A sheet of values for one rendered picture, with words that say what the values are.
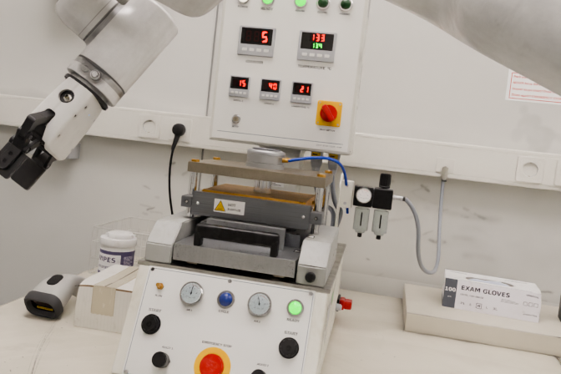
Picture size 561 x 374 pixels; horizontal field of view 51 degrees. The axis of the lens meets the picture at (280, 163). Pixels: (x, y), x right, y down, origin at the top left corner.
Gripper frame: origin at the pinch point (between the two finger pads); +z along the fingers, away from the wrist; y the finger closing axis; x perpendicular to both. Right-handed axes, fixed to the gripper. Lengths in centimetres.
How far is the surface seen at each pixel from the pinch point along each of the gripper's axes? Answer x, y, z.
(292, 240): -39, 27, -20
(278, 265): -38.7, 17.1, -13.9
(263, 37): -8, 39, -55
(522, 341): -97, 47, -37
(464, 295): -84, 58, -40
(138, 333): -26.5, 21.8, 9.3
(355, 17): -22, 32, -69
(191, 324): -32.9, 19.9, 2.7
